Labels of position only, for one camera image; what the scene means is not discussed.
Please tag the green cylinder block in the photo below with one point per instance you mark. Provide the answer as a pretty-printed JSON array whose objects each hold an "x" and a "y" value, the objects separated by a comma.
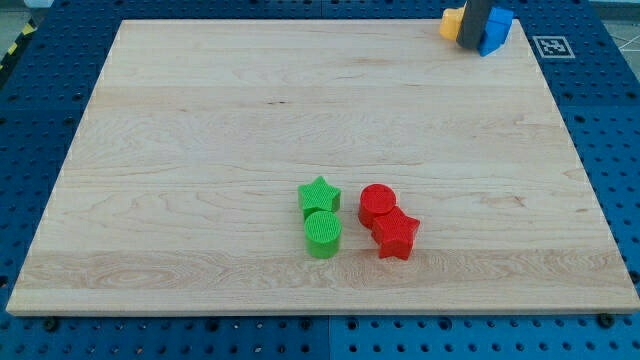
[{"x": 322, "y": 234}]

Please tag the red star block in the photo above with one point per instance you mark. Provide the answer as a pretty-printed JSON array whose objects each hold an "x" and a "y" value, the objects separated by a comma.
[{"x": 395, "y": 233}]

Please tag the blue block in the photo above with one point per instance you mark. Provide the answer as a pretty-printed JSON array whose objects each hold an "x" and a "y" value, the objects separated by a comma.
[{"x": 496, "y": 30}]

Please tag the green star block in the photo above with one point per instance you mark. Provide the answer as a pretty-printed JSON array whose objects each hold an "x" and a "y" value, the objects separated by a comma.
[{"x": 318, "y": 195}]

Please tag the yellow block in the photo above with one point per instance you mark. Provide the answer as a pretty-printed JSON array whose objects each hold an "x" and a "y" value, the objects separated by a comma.
[{"x": 451, "y": 23}]

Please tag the dark grey cylindrical arm tip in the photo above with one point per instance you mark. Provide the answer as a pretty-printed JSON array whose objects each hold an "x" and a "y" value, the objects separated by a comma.
[{"x": 475, "y": 16}]

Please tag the wooden board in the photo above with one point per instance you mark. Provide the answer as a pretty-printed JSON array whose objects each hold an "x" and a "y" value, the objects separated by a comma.
[{"x": 178, "y": 195}]

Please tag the black yellow hazard tape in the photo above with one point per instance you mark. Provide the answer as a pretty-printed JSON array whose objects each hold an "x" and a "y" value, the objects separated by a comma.
[{"x": 17, "y": 48}]

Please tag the white fiducial marker tag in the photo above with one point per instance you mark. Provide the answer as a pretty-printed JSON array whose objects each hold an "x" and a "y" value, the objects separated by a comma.
[{"x": 553, "y": 47}]

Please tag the red cylinder block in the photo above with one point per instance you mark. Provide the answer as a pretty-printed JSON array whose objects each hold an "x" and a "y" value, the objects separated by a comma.
[{"x": 375, "y": 200}]

